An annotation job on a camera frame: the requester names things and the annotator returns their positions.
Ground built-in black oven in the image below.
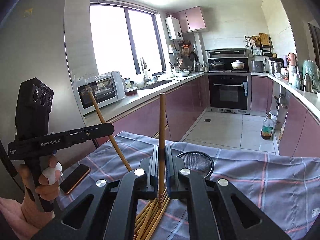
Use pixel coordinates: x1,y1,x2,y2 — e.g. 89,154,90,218
206,48,252,114

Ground wooden chopstick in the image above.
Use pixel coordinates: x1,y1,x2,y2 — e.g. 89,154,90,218
133,192,168,239
135,200,153,224
86,88,132,171
158,93,166,206
142,196,170,240
134,198,158,235

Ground pink lower cabinets right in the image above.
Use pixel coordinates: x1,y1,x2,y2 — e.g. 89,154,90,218
249,73,319,157

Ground kitchen window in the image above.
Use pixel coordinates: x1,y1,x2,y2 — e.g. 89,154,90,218
89,3,166,77

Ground white water heater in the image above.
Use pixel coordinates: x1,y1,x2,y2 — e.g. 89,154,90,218
165,16,183,41

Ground person's left hand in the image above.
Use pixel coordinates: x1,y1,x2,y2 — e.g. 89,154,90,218
18,164,61,229

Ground pink cabinets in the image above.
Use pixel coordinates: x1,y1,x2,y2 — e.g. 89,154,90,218
249,73,319,157
100,73,209,141

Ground black smartphone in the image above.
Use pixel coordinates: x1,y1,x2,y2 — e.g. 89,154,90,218
60,164,91,194

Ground white microwave oven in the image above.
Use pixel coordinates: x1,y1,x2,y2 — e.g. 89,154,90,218
73,71,126,116

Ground pink lower cabinets left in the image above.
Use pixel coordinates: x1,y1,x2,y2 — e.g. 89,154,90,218
100,73,209,141

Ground black mesh utensil holder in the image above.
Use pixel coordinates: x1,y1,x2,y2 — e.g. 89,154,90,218
177,151,214,179

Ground pink upper cabinet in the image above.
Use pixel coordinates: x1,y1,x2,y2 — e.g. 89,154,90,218
172,7,206,33

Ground silver rice cooker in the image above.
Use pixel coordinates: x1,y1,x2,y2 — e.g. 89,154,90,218
251,60,264,73

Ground white ceramic pot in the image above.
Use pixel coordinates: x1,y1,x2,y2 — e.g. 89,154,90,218
231,60,245,69

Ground green glass bottle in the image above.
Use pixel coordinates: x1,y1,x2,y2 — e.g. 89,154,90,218
260,113,275,140

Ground steel stock pot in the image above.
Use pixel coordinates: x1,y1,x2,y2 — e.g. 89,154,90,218
269,60,284,74

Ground grey refrigerator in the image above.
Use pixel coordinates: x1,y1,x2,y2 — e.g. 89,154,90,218
0,0,98,201

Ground plaid grey tablecloth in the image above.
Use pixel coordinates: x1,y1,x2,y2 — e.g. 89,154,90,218
56,130,320,240

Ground wall spice rack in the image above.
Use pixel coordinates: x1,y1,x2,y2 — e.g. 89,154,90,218
244,33,273,57

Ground black cooking pot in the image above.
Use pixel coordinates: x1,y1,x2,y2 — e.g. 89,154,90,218
209,59,225,72

